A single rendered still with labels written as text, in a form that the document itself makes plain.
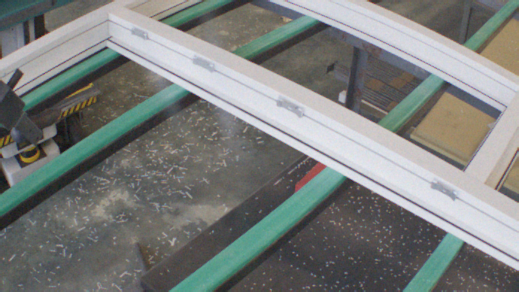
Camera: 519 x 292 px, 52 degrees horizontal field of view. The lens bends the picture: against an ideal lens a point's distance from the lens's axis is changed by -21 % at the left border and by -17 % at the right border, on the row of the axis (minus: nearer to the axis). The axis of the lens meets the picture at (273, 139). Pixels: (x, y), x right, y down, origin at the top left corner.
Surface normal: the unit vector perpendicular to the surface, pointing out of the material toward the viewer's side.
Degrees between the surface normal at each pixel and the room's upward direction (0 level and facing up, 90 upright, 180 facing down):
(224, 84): 90
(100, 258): 0
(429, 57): 90
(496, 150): 0
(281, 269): 0
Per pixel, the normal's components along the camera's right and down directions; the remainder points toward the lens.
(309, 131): -0.62, 0.44
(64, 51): 0.78, 0.43
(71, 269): 0.08, -0.79
